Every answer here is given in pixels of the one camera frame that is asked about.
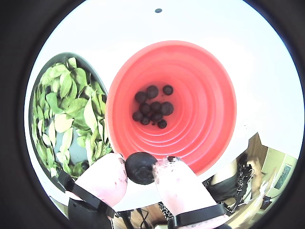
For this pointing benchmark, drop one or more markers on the pink-tipped gripper finger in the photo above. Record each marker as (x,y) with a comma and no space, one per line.
(102,181)
(181,190)

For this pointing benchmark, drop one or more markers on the grey round bowl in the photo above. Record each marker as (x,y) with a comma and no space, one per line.
(74,152)

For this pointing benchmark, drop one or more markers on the red collapsible cup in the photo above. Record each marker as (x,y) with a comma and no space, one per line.
(202,95)

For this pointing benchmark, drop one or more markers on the black white patterned cloth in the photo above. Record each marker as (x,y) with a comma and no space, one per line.
(165,211)

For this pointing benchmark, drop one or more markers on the green leaf pile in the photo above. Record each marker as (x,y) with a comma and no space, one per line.
(71,105)

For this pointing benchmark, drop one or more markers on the brown wooden cabinet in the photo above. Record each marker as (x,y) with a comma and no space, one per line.
(256,145)

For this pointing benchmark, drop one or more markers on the green framed picture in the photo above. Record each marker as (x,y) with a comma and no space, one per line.
(284,175)

